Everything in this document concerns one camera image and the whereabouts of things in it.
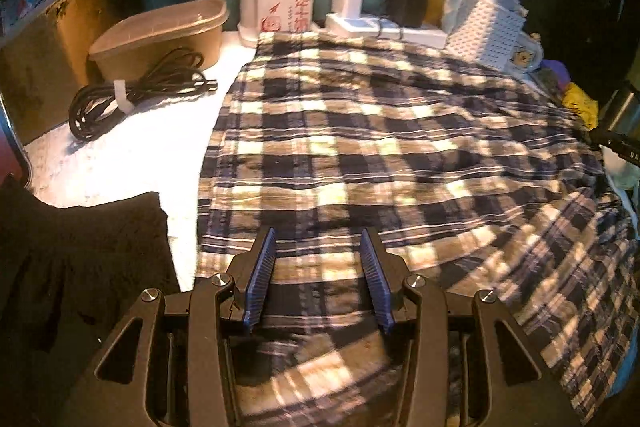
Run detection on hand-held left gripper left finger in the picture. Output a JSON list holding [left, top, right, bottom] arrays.
[[65, 227, 278, 427]]

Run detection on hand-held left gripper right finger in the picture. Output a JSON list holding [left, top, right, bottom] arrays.
[[360, 227, 581, 427]]

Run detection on coiled black cable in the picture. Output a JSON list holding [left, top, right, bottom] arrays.
[[67, 48, 219, 142]]

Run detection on black cloth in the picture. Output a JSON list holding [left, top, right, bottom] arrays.
[[0, 174, 181, 427]]

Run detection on white cartoon bear mug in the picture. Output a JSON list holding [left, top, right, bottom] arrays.
[[510, 34, 545, 75]]

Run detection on plaid pants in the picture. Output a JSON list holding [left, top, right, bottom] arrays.
[[192, 31, 640, 427]]

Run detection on brown plastic container with lid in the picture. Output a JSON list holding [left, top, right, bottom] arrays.
[[88, 0, 231, 80]]

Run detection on yellow cloth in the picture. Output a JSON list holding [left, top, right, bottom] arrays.
[[562, 82, 600, 130]]

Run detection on white perforated basket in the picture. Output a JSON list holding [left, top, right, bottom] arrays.
[[446, 0, 526, 70]]

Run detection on black power adapter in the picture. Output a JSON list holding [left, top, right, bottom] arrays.
[[387, 0, 431, 28]]

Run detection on brown cardboard box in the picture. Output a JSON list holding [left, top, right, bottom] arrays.
[[0, 0, 126, 142]]

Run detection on white power strip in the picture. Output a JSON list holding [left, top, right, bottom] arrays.
[[325, 12, 448, 50]]

